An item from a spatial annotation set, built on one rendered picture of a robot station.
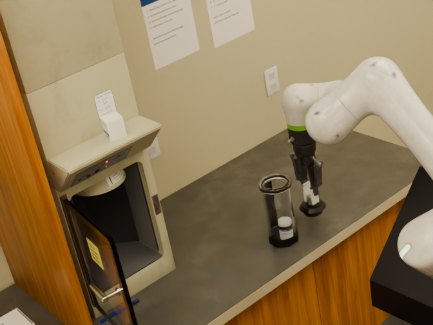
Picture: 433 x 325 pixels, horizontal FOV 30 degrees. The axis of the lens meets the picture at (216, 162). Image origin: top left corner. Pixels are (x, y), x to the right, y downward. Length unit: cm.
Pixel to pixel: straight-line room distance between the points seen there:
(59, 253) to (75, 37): 59
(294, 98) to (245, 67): 73
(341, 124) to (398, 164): 100
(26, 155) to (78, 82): 27
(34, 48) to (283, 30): 141
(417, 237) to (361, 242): 87
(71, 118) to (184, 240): 74
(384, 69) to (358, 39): 163
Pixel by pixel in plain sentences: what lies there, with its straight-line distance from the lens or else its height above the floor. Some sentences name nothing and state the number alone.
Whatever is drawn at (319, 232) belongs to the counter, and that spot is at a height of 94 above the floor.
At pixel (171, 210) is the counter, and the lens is 300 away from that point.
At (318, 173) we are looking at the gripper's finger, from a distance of 266.
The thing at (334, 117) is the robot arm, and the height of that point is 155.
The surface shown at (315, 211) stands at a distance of 274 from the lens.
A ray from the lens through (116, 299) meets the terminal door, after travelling 227.
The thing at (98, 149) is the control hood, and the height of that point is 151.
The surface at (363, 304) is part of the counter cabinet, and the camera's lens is 304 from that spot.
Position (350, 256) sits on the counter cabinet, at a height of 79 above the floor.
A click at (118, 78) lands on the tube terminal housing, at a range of 235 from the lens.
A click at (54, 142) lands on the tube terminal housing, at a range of 228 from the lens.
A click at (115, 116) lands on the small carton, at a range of 229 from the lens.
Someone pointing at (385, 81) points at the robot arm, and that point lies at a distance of 207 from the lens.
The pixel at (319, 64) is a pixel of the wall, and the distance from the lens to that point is 354.
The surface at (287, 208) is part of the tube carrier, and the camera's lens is 262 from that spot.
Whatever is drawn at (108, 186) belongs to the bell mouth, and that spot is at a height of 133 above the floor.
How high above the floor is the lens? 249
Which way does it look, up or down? 28 degrees down
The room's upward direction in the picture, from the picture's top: 11 degrees counter-clockwise
